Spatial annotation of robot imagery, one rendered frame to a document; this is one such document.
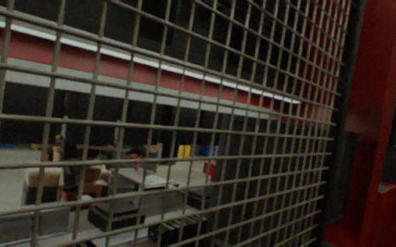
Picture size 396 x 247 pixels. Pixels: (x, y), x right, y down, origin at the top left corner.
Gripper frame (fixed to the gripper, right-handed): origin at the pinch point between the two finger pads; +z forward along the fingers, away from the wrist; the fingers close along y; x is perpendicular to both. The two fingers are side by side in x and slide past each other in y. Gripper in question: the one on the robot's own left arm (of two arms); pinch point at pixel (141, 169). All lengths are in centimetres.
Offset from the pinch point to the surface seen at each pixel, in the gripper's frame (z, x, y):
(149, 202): 17.6, -13.0, -10.1
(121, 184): -37, 204, 135
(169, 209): 21.2, -10.9, 2.1
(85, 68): -22, -38, -46
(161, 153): -0.4, -21.5, -5.8
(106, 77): -21, -37, -38
